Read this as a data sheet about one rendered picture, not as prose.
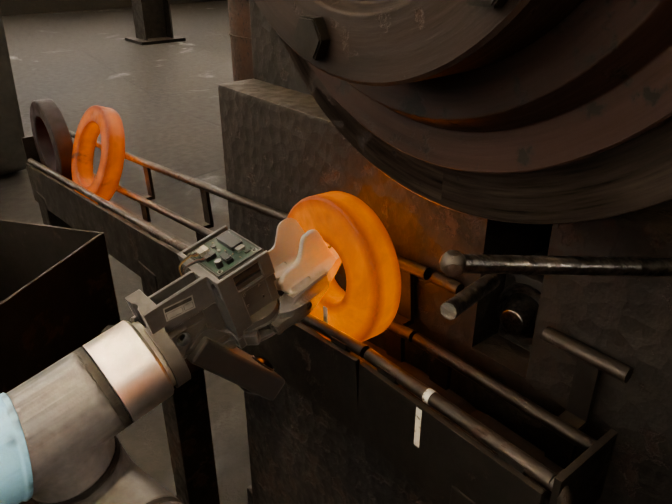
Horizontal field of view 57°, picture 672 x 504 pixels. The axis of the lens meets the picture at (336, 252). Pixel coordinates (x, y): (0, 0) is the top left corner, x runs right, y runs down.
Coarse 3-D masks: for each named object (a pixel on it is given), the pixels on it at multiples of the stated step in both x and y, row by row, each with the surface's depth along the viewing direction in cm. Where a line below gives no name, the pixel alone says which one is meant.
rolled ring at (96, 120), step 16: (96, 112) 115; (112, 112) 114; (80, 128) 120; (96, 128) 120; (112, 128) 111; (80, 144) 121; (112, 144) 110; (80, 160) 121; (112, 160) 111; (80, 176) 120; (96, 176) 113; (112, 176) 112; (96, 192) 113; (112, 192) 114
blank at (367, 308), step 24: (336, 192) 61; (288, 216) 65; (312, 216) 61; (336, 216) 58; (360, 216) 58; (336, 240) 59; (360, 240) 56; (384, 240) 57; (360, 264) 57; (384, 264) 57; (336, 288) 66; (360, 288) 58; (384, 288) 57; (312, 312) 66; (336, 312) 62; (360, 312) 59; (384, 312) 58; (360, 336) 60
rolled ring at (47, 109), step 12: (36, 108) 126; (48, 108) 123; (36, 120) 130; (48, 120) 122; (60, 120) 123; (36, 132) 132; (48, 132) 123; (60, 132) 122; (36, 144) 135; (48, 144) 135; (60, 144) 122; (72, 144) 124; (48, 156) 135; (60, 156) 123; (60, 168) 124
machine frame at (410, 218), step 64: (256, 64) 83; (256, 128) 77; (320, 128) 67; (256, 192) 82; (320, 192) 70; (384, 192) 62; (640, 256) 43; (448, 320) 60; (576, 320) 49; (640, 320) 44; (512, 384) 56; (640, 384) 46; (256, 448) 108; (320, 448) 89; (576, 448) 52; (640, 448) 48
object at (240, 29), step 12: (228, 0) 315; (240, 0) 304; (228, 12) 321; (240, 12) 307; (240, 24) 310; (240, 36) 313; (240, 48) 316; (240, 60) 320; (252, 60) 314; (240, 72) 323; (252, 72) 317
